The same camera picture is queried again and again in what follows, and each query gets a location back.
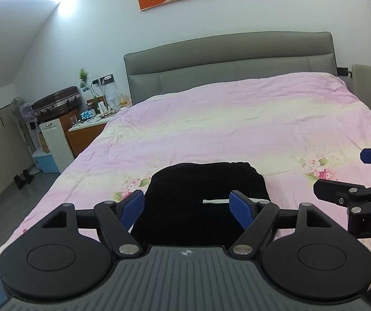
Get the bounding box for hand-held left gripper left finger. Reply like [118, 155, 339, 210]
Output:
[40, 189, 145, 257]

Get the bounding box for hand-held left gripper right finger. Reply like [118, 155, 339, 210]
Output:
[229, 190, 333, 257]

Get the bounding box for black pants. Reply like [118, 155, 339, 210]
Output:
[129, 161, 272, 247]

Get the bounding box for brown nightstand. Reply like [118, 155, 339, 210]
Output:
[58, 109, 116, 160]

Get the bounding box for bed with pink sheet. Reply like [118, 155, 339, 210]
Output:
[0, 71, 371, 280]

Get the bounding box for light blue storage box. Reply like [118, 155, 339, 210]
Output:
[32, 150, 60, 174]

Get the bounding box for white appliance box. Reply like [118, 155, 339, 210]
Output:
[39, 118, 75, 169]

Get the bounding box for pair of black shoes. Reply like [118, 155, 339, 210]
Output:
[13, 169, 34, 190]

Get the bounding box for brown suitcase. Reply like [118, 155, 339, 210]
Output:
[32, 86, 82, 118]

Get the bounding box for small green plant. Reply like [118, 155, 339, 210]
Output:
[78, 68, 89, 89]

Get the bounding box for white standing fan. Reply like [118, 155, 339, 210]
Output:
[10, 97, 42, 175]

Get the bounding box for grey padded headboard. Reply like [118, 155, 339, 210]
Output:
[124, 32, 338, 106]

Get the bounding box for wall power socket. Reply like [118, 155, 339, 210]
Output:
[91, 75, 115, 87]

